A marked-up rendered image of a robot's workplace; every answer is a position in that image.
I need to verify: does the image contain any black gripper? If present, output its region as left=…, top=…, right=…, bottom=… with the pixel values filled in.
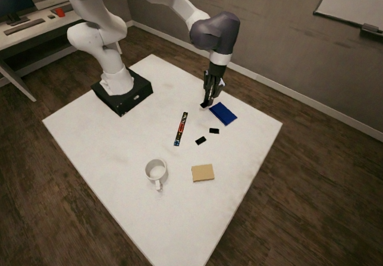
left=203, top=61, right=227, bottom=106

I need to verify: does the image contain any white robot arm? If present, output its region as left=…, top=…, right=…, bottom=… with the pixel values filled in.
left=67, top=0, right=240, bottom=96

